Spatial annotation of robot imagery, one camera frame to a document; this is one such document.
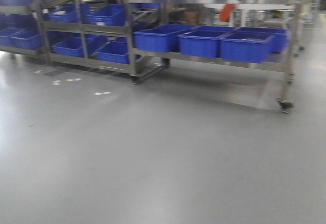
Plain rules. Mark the steel rolling cart rack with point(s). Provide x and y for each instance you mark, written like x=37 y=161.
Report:
x=277 y=62

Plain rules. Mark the blue bin on cart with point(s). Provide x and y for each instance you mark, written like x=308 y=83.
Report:
x=203 y=41
x=163 y=38
x=253 y=45

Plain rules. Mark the steel rack with bins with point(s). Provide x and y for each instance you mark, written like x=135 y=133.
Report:
x=88 y=33

